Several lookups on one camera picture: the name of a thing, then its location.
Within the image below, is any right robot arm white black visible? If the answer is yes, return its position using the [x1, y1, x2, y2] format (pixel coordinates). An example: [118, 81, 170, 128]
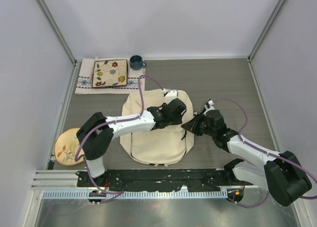
[182, 109, 312, 207]

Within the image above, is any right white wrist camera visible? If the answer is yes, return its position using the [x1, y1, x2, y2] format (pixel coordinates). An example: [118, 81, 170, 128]
[202, 99, 215, 114]

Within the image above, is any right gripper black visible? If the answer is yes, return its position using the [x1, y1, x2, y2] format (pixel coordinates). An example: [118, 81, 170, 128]
[182, 112, 216, 137]

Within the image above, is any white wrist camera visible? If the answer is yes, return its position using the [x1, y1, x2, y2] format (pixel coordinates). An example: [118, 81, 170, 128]
[161, 89, 178, 104]
[202, 99, 215, 114]

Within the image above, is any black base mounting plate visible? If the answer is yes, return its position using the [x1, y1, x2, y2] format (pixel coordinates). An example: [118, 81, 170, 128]
[75, 168, 253, 192]

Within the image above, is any slotted grey cable duct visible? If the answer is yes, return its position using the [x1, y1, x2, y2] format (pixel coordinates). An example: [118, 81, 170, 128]
[42, 189, 228, 199]

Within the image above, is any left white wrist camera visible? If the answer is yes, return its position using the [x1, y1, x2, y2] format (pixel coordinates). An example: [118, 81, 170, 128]
[161, 89, 178, 104]

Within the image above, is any round wooden bird coaster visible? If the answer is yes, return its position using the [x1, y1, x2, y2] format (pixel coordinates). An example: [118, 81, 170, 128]
[54, 128, 83, 167]

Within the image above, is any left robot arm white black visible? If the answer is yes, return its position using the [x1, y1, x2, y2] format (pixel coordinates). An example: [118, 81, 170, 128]
[76, 98, 186, 187]

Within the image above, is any dark blue ceramic mug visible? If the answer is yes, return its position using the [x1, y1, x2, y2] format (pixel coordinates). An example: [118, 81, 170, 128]
[129, 55, 146, 70]

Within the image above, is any cream canvas backpack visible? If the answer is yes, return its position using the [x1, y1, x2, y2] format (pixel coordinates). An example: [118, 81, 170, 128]
[120, 89, 195, 166]

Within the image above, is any floral square ceramic plate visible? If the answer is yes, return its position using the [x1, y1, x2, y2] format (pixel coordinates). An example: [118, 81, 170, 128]
[92, 59, 128, 88]

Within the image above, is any white patterned placemat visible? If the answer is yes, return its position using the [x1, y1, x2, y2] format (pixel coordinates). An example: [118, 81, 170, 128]
[75, 58, 146, 95]

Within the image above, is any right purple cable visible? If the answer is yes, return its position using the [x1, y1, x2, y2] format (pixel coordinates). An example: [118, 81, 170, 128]
[212, 98, 317, 208]

